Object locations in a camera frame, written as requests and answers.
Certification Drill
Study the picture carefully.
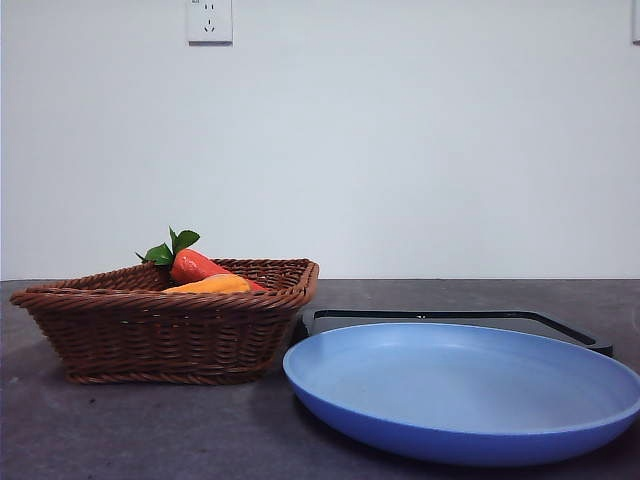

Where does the brown wicker basket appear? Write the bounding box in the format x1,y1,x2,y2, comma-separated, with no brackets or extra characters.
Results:
9,258,320,385

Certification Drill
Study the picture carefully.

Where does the orange carrot with green leaves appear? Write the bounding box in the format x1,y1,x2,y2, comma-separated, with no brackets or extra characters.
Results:
135,225,270,292

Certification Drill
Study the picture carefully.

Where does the yellow-orange corn cob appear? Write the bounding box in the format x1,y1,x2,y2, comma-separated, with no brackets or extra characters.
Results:
160,273,254,295

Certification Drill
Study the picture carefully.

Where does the black rectangular tray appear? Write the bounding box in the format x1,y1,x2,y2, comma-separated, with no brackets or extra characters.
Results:
294,308,614,359

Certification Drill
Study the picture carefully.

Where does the blue round plate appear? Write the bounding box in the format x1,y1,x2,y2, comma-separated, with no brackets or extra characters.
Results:
282,322,640,467

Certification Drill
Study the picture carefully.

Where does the white wall socket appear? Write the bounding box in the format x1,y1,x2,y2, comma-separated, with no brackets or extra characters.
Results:
187,0,234,47

